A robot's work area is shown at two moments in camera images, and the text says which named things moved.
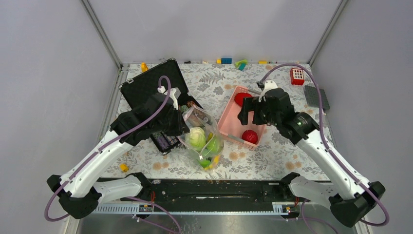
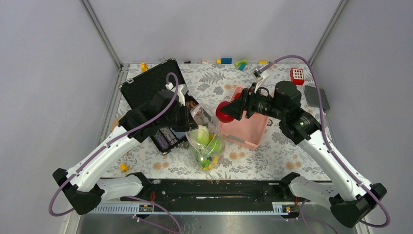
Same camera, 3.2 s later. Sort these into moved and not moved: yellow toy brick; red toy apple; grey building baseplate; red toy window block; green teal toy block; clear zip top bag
Moved: clear zip top bag; red toy apple
Not moved: red toy window block; yellow toy brick; grey building baseplate; green teal toy block
